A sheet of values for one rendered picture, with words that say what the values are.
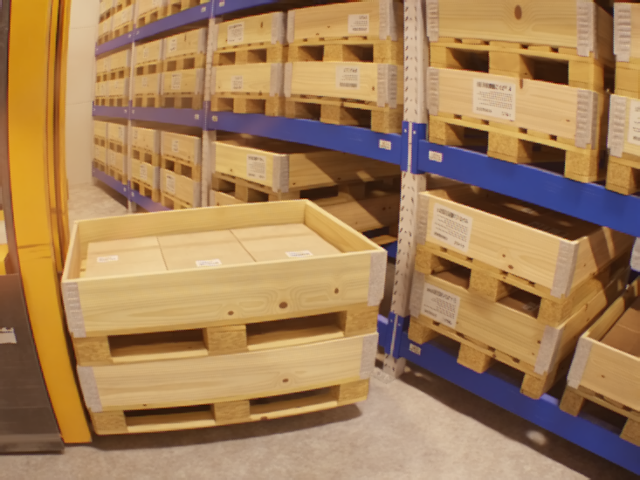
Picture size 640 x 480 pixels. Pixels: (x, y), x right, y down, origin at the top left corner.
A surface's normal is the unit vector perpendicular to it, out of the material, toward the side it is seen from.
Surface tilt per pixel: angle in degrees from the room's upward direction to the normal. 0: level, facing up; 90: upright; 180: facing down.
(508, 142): 90
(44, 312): 90
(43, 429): 90
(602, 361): 90
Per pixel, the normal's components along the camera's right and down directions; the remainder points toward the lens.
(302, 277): 0.36, 0.31
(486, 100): -0.79, 0.17
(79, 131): 0.62, 0.27
